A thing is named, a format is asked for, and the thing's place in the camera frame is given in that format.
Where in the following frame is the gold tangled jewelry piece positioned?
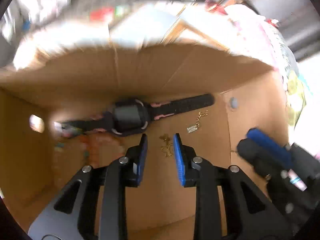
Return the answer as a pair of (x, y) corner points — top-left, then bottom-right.
(159, 134), (174, 158)

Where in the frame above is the brown cardboard box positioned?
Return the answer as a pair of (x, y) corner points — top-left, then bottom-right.
(1, 43), (292, 239)

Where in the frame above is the pink floral blanket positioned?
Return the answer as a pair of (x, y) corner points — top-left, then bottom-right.
(205, 0), (306, 127)

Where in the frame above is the purple pink kids smartwatch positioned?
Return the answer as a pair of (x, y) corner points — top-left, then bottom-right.
(59, 94), (215, 139)

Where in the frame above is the gold chain earring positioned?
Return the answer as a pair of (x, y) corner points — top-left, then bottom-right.
(187, 110), (208, 133)

